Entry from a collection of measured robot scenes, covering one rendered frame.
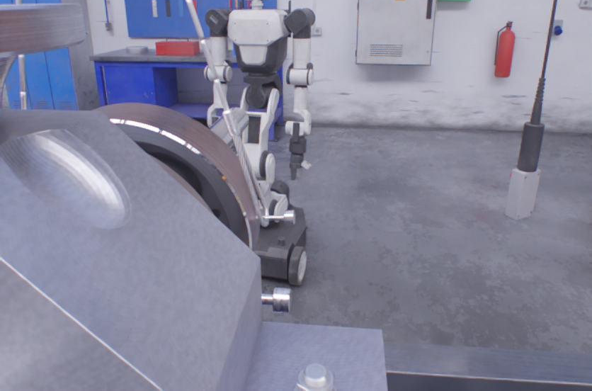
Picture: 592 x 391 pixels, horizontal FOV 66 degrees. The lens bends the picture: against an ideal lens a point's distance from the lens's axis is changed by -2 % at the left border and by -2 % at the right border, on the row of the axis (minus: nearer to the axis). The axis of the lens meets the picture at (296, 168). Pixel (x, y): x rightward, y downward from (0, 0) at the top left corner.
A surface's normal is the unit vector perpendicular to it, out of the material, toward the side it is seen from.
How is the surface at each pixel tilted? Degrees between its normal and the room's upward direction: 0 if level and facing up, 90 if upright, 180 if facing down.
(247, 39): 90
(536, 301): 0
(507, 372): 0
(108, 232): 45
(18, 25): 90
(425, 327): 0
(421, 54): 90
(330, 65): 90
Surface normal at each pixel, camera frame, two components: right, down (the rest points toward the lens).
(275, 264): -0.27, 0.33
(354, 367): 0.00, -0.94
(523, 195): 0.46, 0.31
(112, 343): 0.70, -0.64
